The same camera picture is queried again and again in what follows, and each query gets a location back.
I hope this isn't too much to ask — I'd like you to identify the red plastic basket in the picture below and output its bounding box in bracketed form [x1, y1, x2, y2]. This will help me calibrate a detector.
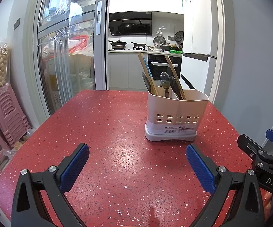
[68, 35, 90, 54]

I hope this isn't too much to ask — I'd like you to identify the round metal steamer rack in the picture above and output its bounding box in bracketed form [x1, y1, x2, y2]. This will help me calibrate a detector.
[153, 35, 165, 46]

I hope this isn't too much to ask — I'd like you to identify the blue patterned wooden chopstick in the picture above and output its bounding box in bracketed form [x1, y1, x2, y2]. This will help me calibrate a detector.
[140, 53, 159, 95]

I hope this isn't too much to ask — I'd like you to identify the white refrigerator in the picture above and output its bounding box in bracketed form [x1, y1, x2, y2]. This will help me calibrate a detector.
[181, 0, 218, 104]

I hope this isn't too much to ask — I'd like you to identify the black range hood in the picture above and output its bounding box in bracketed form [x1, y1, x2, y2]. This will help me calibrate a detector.
[108, 11, 153, 37]

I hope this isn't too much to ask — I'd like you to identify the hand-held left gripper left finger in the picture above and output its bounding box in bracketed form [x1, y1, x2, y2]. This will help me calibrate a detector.
[11, 143, 90, 227]

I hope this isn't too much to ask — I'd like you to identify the clear grey plastic spoon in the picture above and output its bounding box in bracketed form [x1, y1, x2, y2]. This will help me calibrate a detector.
[141, 73, 152, 93]

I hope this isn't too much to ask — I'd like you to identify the sliding glass door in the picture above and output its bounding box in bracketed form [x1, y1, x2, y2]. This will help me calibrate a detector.
[33, 0, 110, 116]

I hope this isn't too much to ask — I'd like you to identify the clear bag of nuts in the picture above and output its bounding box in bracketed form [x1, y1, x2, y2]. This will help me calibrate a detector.
[0, 43, 11, 89]

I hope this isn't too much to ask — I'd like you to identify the bag of brown produce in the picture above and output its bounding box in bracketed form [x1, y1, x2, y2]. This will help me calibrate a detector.
[13, 134, 31, 150]

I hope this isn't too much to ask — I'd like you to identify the plain wooden chopstick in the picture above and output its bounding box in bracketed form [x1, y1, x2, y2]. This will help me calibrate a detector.
[166, 56, 186, 100]
[138, 52, 159, 95]

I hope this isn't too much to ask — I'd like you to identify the beige utensil holder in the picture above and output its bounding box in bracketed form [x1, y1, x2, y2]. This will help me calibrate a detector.
[144, 89, 209, 143]

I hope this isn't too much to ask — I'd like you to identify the black wok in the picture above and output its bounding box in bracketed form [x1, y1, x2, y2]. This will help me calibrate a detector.
[108, 40, 128, 50]

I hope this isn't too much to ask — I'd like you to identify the grey kitchen cabinet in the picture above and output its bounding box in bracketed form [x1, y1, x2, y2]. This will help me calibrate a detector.
[108, 50, 149, 90]

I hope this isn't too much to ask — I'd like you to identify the black built-in oven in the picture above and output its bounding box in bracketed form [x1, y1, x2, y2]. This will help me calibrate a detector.
[147, 53, 182, 90]

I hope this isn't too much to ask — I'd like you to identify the stack of pink stools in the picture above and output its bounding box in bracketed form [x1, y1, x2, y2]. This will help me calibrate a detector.
[0, 83, 30, 149]

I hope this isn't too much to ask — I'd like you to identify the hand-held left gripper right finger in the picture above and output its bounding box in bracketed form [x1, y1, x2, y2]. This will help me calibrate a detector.
[186, 144, 266, 227]

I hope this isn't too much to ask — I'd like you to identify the clear brown plastic spoon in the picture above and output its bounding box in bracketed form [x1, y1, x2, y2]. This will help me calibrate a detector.
[160, 72, 171, 98]
[169, 76, 183, 100]

